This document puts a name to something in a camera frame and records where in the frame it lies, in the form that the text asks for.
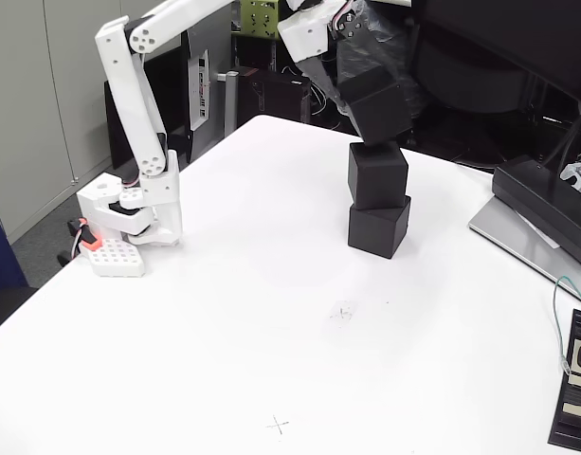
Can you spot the black cube block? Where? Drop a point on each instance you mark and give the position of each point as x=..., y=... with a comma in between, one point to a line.
x=377, y=106
x=375, y=232
x=377, y=175

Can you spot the yellow-green metal box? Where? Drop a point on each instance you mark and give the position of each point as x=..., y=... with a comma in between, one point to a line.
x=257, y=19

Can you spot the bin wrapped in clear plastic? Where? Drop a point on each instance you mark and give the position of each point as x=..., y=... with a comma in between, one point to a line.
x=411, y=52

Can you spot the black equipment case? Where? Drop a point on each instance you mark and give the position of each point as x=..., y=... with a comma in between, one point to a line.
x=276, y=97

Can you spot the black flat panel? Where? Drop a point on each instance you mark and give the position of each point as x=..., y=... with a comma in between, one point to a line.
x=171, y=95

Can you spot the black box on stand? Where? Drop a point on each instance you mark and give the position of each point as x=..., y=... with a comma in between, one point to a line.
x=536, y=199

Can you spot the silver monitor stand base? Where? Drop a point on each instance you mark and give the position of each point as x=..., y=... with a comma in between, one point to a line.
x=508, y=232

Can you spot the crumpled white plastic wrapper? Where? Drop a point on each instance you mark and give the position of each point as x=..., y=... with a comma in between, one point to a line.
x=576, y=173

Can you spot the grey cabinet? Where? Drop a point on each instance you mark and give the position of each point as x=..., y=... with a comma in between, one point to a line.
x=24, y=71

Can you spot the blue partition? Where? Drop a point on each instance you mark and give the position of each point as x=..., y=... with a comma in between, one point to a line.
x=1, y=251

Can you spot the black device with beige labels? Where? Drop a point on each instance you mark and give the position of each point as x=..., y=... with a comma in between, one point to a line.
x=574, y=426

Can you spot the grey metal post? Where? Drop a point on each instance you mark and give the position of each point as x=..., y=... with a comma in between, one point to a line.
x=231, y=99

